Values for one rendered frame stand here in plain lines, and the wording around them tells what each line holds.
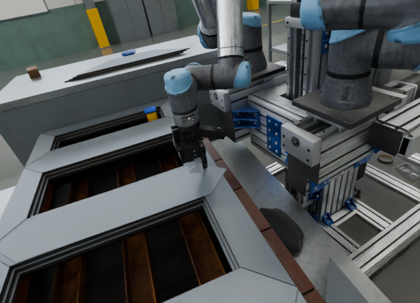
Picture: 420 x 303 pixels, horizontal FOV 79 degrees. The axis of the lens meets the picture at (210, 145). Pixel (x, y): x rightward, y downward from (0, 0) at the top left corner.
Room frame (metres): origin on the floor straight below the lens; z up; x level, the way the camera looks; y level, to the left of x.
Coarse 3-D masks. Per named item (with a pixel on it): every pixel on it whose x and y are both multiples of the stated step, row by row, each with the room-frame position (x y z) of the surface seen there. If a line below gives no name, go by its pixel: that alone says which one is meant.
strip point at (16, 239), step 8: (32, 216) 0.63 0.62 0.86; (24, 224) 0.60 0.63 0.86; (16, 232) 0.57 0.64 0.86; (24, 232) 0.56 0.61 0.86; (8, 240) 0.54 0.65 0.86; (16, 240) 0.54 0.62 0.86; (24, 240) 0.53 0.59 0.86; (0, 248) 0.52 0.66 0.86; (8, 248) 0.51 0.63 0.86; (16, 248) 0.51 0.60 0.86; (8, 256) 0.48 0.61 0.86; (16, 256) 0.48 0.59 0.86
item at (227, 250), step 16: (144, 112) 1.32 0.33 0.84; (160, 112) 1.32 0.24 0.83; (96, 128) 1.25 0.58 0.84; (144, 144) 0.98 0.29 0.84; (160, 144) 0.99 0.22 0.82; (96, 160) 0.93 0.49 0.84; (112, 160) 0.94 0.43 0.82; (48, 176) 0.88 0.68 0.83; (32, 208) 0.68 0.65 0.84; (176, 208) 0.56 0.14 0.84; (192, 208) 0.56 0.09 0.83; (208, 208) 0.54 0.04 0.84; (128, 224) 0.53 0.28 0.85; (144, 224) 0.53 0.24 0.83; (0, 240) 0.55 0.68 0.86; (96, 240) 0.50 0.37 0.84; (112, 240) 0.50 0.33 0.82; (224, 240) 0.42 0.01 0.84; (0, 256) 0.49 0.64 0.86; (48, 256) 0.47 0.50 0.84; (64, 256) 0.47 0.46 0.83; (16, 272) 0.44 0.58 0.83; (32, 272) 0.45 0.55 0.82; (256, 272) 0.31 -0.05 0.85; (16, 288) 0.40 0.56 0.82
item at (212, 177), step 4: (208, 168) 0.71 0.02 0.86; (212, 168) 0.71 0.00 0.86; (216, 168) 0.70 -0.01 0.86; (200, 172) 0.70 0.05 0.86; (208, 172) 0.69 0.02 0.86; (212, 172) 0.68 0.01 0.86; (216, 172) 0.68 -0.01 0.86; (204, 176) 0.67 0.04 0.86; (208, 176) 0.67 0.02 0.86; (212, 176) 0.66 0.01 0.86; (216, 176) 0.66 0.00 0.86; (220, 176) 0.66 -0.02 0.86; (204, 180) 0.65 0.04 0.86; (208, 180) 0.65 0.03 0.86; (212, 180) 0.65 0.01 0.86; (216, 180) 0.64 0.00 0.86; (208, 184) 0.63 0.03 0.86; (212, 184) 0.62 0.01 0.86; (216, 184) 0.62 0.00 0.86; (208, 188) 0.61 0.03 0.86; (212, 188) 0.61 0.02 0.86
